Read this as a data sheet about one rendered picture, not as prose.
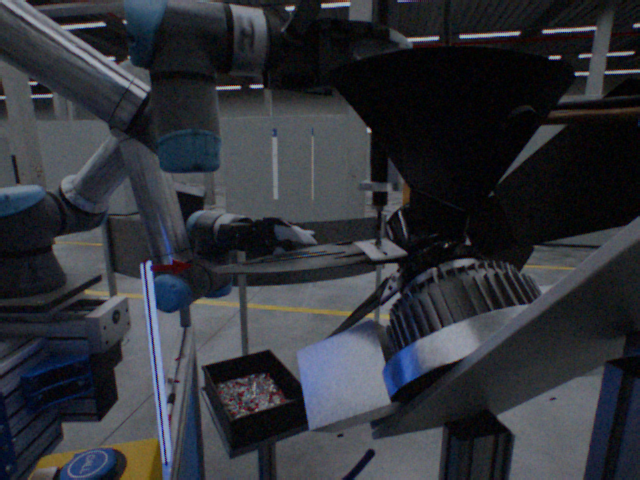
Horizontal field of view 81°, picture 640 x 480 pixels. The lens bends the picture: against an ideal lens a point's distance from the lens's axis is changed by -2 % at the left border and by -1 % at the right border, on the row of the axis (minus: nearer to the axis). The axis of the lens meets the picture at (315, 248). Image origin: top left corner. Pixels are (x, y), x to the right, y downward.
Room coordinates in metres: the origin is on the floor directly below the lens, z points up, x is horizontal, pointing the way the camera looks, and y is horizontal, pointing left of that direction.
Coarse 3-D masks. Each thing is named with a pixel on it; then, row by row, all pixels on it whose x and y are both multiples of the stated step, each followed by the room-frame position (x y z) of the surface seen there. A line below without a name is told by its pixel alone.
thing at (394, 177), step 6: (390, 162) 0.57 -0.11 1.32; (390, 168) 0.57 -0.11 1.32; (390, 174) 0.56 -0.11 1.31; (396, 174) 0.56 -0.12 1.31; (390, 180) 0.56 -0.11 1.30; (396, 180) 0.56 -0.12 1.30; (402, 180) 0.57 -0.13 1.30; (360, 186) 0.58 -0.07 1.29; (366, 186) 0.57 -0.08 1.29; (372, 186) 0.56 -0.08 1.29; (378, 186) 0.56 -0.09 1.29; (384, 186) 0.56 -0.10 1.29; (390, 186) 0.56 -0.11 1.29; (396, 186) 0.56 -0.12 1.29; (402, 186) 0.58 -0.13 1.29
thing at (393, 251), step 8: (368, 240) 0.63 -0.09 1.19; (384, 240) 0.63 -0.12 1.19; (368, 248) 0.59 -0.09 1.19; (384, 248) 0.59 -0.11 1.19; (392, 248) 0.59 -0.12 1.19; (400, 248) 0.58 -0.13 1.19; (376, 256) 0.56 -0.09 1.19; (384, 256) 0.55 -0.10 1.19; (392, 256) 0.55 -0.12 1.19; (400, 256) 0.55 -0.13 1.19
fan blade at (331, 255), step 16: (272, 256) 0.57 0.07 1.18; (288, 256) 0.56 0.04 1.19; (304, 256) 0.55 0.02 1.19; (320, 256) 0.55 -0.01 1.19; (336, 256) 0.54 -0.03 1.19; (352, 256) 0.54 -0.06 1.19; (368, 256) 0.55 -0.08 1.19; (224, 272) 0.45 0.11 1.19; (240, 272) 0.45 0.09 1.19; (256, 272) 0.46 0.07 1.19; (272, 272) 0.47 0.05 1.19
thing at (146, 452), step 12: (120, 444) 0.30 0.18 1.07; (132, 444) 0.30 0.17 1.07; (144, 444) 0.30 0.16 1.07; (156, 444) 0.30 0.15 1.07; (48, 456) 0.28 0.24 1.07; (60, 456) 0.28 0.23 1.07; (72, 456) 0.28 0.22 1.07; (120, 456) 0.28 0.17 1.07; (132, 456) 0.28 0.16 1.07; (144, 456) 0.28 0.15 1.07; (156, 456) 0.29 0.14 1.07; (36, 468) 0.27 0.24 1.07; (60, 468) 0.27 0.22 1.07; (120, 468) 0.27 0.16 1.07; (132, 468) 0.27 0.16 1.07; (144, 468) 0.27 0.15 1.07; (156, 468) 0.28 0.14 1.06
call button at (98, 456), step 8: (96, 448) 0.28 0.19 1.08; (104, 448) 0.28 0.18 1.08; (80, 456) 0.27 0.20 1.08; (88, 456) 0.27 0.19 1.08; (96, 456) 0.27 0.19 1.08; (104, 456) 0.27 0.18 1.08; (112, 456) 0.27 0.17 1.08; (72, 464) 0.26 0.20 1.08; (80, 464) 0.26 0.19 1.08; (88, 464) 0.26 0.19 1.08; (96, 464) 0.26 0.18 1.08; (104, 464) 0.26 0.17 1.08; (112, 464) 0.26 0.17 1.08; (64, 472) 0.25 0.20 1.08; (72, 472) 0.25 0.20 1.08; (80, 472) 0.25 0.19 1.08; (88, 472) 0.25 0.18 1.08; (96, 472) 0.25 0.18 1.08; (104, 472) 0.26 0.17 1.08; (112, 472) 0.26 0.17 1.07
